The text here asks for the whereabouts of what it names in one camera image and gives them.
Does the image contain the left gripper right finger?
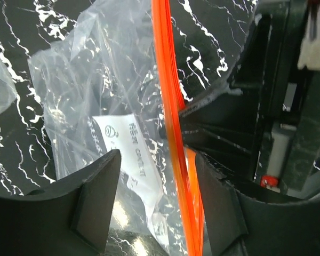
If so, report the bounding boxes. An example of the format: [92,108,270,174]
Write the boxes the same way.
[196,153,320,255]

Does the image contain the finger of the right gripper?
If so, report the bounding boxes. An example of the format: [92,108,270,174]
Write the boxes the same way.
[179,86,260,135]
[182,127,254,179]

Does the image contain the clear bag orange zipper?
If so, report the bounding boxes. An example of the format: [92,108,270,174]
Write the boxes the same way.
[28,1,257,255]

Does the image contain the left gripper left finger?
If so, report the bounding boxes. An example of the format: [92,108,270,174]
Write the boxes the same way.
[0,150,121,255]

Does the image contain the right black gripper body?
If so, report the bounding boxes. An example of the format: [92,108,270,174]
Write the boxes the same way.
[229,1,320,197]

